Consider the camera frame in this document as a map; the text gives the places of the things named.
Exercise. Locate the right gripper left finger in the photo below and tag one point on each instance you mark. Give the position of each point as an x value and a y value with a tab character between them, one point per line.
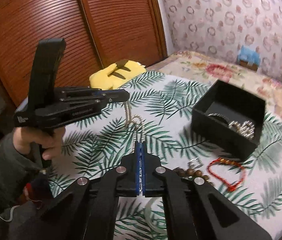
87	209

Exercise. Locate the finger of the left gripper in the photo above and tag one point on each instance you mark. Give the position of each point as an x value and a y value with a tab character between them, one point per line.
115	95
71	92

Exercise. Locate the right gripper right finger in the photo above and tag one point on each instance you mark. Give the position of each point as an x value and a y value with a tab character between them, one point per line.
194	209

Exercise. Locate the pale green jade bangle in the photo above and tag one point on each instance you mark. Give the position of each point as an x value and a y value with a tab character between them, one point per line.
155	216

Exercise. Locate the silver engraved cuff bangle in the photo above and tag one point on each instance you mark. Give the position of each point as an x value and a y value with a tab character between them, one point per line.
219	117

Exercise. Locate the left forearm dark sleeve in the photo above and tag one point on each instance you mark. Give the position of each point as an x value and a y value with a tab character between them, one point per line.
16	171

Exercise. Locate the black open jewelry box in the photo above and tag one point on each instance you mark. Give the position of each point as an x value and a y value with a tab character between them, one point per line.
231	118

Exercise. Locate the person left hand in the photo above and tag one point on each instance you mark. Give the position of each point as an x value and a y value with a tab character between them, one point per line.
23	137

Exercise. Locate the yellow plush toy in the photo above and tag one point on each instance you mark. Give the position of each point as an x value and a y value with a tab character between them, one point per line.
116	74

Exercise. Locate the leaf print tablecloth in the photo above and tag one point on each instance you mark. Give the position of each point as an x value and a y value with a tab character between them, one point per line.
93	146

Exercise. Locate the wooden louvered wardrobe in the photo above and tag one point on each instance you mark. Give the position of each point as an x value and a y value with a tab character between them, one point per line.
97	34

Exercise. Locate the floral bed blanket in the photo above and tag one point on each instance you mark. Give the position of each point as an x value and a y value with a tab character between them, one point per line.
204	69

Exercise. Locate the patterned pink curtain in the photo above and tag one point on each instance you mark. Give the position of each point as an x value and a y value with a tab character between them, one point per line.
220	28

